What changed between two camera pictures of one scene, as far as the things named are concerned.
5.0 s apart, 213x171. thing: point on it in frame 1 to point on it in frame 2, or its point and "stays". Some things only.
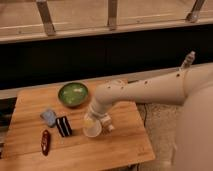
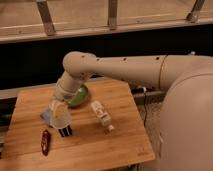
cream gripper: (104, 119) to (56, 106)
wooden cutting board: (46, 133) stays
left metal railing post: (46, 17) stays
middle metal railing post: (112, 13) stays
